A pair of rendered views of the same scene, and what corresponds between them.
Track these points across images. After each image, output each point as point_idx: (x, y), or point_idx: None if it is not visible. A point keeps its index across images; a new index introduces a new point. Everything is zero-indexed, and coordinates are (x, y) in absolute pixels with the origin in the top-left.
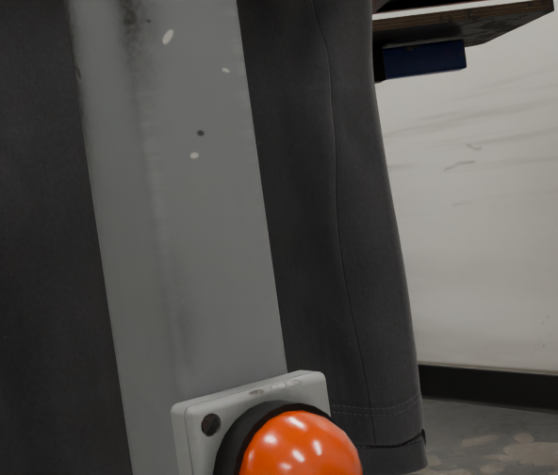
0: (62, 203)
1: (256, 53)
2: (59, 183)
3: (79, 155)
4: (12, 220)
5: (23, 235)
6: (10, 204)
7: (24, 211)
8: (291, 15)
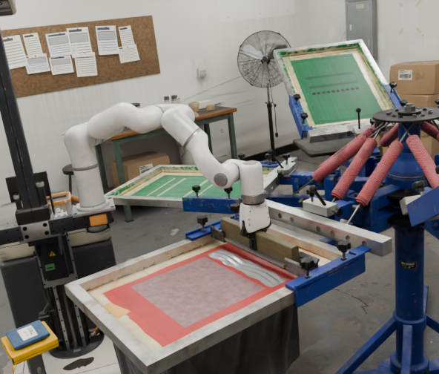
0: (137, 372)
1: (161, 373)
2: (136, 369)
3: (138, 368)
4: (133, 369)
5: (134, 372)
6: (132, 367)
7: (133, 369)
8: (163, 372)
